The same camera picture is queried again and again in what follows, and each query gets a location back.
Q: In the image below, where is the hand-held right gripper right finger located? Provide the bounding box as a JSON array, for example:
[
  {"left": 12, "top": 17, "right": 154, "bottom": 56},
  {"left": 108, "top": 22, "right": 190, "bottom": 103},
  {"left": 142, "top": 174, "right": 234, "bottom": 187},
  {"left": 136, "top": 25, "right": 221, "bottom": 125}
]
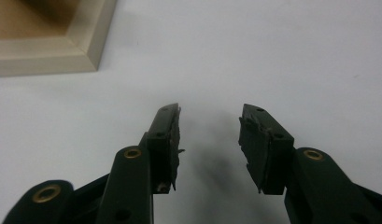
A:
[{"left": 237, "top": 104, "right": 295, "bottom": 196}]

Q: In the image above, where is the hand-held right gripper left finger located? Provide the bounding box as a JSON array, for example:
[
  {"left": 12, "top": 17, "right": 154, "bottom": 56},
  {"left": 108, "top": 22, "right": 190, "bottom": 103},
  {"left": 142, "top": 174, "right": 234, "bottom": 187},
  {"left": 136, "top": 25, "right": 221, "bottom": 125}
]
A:
[{"left": 146, "top": 103, "right": 186, "bottom": 195}]

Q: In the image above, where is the white table board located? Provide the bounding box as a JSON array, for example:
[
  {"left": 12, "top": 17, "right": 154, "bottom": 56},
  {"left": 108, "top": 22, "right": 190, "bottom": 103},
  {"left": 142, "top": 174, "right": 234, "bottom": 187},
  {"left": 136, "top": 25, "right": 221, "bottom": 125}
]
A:
[{"left": 0, "top": 0, "right": 382, "bottom": 224}]

